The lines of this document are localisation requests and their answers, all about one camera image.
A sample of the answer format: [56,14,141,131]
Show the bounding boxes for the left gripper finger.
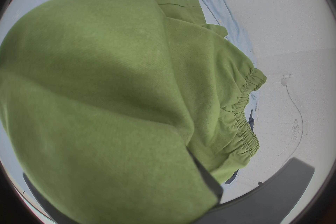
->
[186,148,223,204]

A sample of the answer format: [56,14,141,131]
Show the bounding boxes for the green shorts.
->
[0,0,267,224]

